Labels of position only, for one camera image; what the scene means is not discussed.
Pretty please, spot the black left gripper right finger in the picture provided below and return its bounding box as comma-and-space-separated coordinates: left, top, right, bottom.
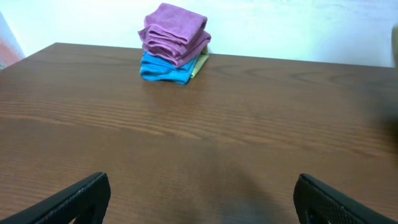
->
293, 174, 397, 224

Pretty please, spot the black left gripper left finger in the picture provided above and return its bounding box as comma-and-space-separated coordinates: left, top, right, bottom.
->
1, 172, 111, 224

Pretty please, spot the folded blue cloth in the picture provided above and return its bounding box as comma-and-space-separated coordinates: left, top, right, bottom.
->
139, 52, 199, 85

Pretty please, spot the folded yellow-green cloth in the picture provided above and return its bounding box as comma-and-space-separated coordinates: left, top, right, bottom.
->
190, 45, 209, 78

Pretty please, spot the folded purple cloth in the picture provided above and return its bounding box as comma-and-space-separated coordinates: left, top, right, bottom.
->
138, 3, 211, 68

